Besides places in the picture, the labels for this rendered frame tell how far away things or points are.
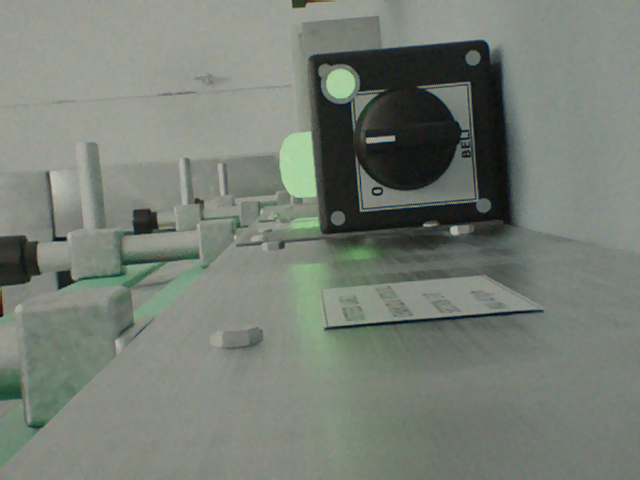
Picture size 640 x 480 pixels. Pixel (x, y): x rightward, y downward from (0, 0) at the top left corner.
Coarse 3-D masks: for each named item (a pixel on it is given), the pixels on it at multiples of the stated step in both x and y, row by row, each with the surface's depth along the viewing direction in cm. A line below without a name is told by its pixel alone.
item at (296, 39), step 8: (296, 24) 138; (296, 32) 137; (296, 40) 136; (296, 48) 136; (296, 56) 136; (296, 64) 136; (304, 64) 137; (296, 72) 136; (304, 72) 137; (296, 80) 136; (304, 80) 137; (296, 88) 136; (304, 88) 137; (296, 96) 136; (304, 96) 137; (296, 104) 136; (304, 104) 137; (296, 112) 137; (304, 112) 136; (296, 120) 137; (304, 120) 136; (296, 128) 137; (304, 128) 137; (304, 200) 137; (312, 200) 137
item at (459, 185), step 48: (384, 48) 59; (432, 48) 59; (480, 48) 59; (480, 96) 59; (336, 144) 59; (480, 144) 59; (336, 192) 59; (384, 192) 59; (432, 192) 59; (480, 192) 59
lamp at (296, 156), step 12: (288, 144) 90; (300, 144) 89; (288, 156) 89; (300, 156) 89; (312, 156) 89; (288, 168) 89; (300, 168) 89; (312, 168) 89; (288, 180) 89; (300, 180) 89; (312, 180) 89; (300, 192) 90; (312, 192) 90
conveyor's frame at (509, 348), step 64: (256, 256) 49; (320, 256) 46; (384, 256) 43; (448, 256) 41; (512, 256) 38; (576, 256) 36; (192, 320) 28; (256, 320) 27; (320, 320) 26; (384, 320) 24; (448, 320) 24; (512, 320) 23; (576, 320) 23; (128, 384) 20; (192, 384) 19; (256, 384) 19; (320, 384) 18; (384, 384) 18; (448, 384) 17; (512, 384) 17; (576, 384) 17; (64, 448) 15; (128, 448) 15; (192, 448) 15; (256, 448) 14; (320, 448) 14; (384, 448) 14; (448, 448) 13; (512, 448) 13; (576, 448) 13
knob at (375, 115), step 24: (384, 96) 57; (408, 96) 57; (432, 96) 57; (360, 120) 58; (384, 120) 57; (408, 120) 57; (432, 120) 57; (360, 144) 57; (384, 144) 56; (408, 144) 56; (432, 144) 56; (456, 144) 56; (384, 168) 57; (408, 168) 57; (432, 168) 57
